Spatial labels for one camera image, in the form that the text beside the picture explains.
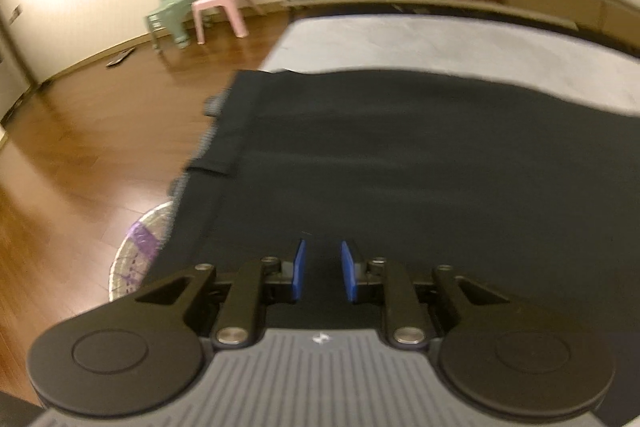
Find dark flat object on floor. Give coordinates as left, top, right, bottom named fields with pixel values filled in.
left=106, top=48, right=136, bottom=68

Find white woven basket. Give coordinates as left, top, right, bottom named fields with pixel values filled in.
left=107, top=201, right=177, bottom=304

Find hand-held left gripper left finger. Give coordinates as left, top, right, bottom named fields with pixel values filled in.
left=134, top=238, right=308, bottom=349

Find black pants with mesh lining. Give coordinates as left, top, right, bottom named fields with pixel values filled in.
left=150, top=69, right=640, bottom=344

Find green plastic child chair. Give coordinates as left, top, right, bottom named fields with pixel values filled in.
left=145, top=0, right=197, bottom=55

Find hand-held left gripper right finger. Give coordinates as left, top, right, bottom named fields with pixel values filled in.
left=340, top=240, right=513, bottom=349

